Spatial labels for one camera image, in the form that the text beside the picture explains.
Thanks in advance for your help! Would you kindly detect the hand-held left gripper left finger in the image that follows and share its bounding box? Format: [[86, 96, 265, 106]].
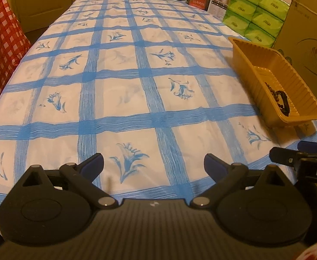
[[21, 153, 119, 210]]

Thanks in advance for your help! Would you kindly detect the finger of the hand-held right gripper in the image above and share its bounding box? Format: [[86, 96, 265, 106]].
[[298, 141, 317, 154], [269, 146, 303, 166]]

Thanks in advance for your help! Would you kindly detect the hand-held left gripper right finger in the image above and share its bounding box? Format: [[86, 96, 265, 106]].
[[189, 153, 294, 210]]

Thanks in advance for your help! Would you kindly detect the black wristwatch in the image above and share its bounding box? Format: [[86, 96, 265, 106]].
[[276, 91, 291, 117]]

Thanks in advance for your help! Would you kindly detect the brown bead bracelet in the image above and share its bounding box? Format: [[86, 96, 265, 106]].
[[264, 81, 283, 109]]

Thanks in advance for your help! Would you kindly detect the yellow plastic tray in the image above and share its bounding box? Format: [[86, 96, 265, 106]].
[[228, 36, 317, 128]]

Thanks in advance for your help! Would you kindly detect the blue checked floral cloth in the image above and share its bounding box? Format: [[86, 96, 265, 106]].
[[0, 0, 317, 223]]

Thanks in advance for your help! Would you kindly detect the large cardboard box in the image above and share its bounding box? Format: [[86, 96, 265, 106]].
[[272, 0, 317, 93]]

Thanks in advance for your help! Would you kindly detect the stack of green tissue packs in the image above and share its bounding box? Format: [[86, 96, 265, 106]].
[[222, 0, 291, 46]]

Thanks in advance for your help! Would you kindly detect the red checked cloth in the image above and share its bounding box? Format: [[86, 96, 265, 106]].
[[0, 0, 31, 120]]

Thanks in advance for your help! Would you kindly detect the white photo box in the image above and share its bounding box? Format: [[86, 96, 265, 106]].
[[208, 0, 235, 19]]

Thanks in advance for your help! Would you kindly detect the red snack box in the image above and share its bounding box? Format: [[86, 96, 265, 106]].
[[189, 0, 211, 8]]

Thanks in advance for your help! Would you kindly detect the wooden door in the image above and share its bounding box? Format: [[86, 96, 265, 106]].
[[7, 0, 79, 33]]

